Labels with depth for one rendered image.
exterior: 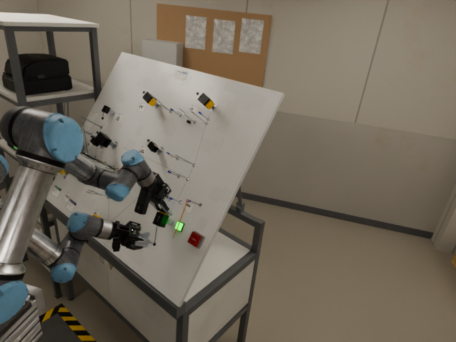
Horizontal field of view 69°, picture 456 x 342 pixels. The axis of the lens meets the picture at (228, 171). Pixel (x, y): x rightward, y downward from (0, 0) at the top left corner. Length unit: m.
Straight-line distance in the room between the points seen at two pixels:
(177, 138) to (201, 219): 0.45
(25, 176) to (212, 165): 0.83
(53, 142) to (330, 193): 3.23
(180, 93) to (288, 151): 2.02
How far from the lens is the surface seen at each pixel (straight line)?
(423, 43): 3.48
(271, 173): 3.74
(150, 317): 1.85
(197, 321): 1.74
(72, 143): 0.95
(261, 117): 1.50
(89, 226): 1.36
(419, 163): 3.75
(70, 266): 1.31
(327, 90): 3.44
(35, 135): 0.94
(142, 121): 1.90
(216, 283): 1.71
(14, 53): 2.09
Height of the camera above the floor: 2.02
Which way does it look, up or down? 26 degrees down
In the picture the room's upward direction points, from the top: 6 degrees clockwise
